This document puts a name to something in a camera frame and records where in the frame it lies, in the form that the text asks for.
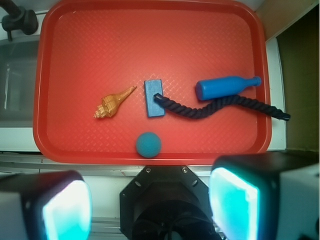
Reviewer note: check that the red plastic tray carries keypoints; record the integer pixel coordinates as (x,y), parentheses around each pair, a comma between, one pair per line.
(89,49)

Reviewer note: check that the golden conch shell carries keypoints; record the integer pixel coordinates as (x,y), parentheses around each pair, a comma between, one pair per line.
(111,103)

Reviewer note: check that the blue rectangular block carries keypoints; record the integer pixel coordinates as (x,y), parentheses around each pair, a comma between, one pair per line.
(151,88)

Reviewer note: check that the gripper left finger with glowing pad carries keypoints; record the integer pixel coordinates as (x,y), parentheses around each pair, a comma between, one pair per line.
(45,206)

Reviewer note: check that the clear plastic bin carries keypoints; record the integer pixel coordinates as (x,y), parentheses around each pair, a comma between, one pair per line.
(18,63)

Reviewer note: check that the blue foam ball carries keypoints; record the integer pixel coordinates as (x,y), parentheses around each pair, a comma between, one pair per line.
(148,145)

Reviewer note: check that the blue plastic bottle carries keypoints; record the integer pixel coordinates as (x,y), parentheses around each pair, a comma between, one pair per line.
(223,87)

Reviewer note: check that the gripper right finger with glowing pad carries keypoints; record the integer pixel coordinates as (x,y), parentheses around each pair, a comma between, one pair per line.
(266,196)

